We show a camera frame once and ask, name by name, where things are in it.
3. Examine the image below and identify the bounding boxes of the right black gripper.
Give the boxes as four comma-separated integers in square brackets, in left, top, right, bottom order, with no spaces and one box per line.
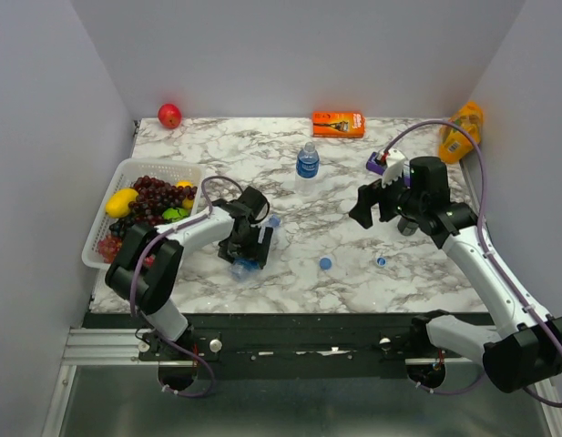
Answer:
[348,166,424,229]

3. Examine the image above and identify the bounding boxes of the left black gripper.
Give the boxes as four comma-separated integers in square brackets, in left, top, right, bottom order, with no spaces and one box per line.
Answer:
[220,222,273,268]

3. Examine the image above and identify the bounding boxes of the clear bottle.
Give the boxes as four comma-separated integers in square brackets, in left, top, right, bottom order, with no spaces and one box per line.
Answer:
[230,214,281,282]
[295,142,320,195]

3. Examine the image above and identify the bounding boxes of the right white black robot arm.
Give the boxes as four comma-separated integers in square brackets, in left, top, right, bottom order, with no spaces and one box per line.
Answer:
[349,157,562,393]

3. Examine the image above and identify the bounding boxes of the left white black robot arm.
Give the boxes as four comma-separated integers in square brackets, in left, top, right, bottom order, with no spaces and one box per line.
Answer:
[105,187,273,360]

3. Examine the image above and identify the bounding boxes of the purple toothpaste box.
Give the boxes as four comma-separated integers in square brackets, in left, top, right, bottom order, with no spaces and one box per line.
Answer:
[365,151,387,175]

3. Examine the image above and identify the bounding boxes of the black drink can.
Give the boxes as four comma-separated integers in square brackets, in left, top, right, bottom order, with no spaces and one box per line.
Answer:
[397,217,419,237]

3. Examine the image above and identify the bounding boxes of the small yellow fruit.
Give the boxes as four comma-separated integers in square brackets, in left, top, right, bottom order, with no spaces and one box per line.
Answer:
[176,180,197,210]

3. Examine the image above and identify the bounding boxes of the orange razor box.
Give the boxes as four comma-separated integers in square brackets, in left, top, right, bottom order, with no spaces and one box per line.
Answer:
[312,111,365,138]

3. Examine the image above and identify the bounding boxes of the orange snack bag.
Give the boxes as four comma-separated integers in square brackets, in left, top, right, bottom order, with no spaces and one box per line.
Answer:
[438,100,484,164]

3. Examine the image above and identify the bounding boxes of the white plastic basket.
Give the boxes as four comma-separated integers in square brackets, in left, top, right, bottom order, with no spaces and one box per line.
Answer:
[81,158,205,270]

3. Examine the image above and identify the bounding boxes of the dark purple grape bunch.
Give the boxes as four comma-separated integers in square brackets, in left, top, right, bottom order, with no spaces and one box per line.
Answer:
[107,176,182,239]

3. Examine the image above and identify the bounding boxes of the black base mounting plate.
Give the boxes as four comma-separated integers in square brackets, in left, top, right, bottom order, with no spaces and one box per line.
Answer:
[82,311,464,381]

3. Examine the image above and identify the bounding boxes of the yellow lemon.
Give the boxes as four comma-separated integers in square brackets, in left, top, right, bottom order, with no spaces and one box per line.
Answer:
[105,188,138,219]

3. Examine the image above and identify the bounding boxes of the red grape bunch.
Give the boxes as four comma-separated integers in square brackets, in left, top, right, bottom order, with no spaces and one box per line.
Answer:
[97,234,123,264]

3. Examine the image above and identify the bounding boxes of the red apple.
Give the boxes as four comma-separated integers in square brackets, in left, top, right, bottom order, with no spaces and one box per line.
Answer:
[158,104,182,129]

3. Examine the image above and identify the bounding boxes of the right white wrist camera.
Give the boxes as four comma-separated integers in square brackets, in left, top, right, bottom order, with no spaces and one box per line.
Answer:
[376,148,407,188]

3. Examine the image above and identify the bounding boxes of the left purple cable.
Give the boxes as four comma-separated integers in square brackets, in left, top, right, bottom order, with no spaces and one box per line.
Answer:
[128,176,245,398]

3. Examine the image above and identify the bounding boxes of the purple cable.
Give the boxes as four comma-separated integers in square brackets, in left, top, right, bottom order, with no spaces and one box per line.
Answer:
[128,176,245,398]
[383,118,562,409]

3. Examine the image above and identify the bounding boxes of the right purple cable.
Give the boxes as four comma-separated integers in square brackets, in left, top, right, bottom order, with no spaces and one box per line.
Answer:
[383,118,562,409]

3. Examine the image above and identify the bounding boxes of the aluminium frame rail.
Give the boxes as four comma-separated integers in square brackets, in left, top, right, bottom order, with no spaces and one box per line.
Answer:
[61,325,550,368]

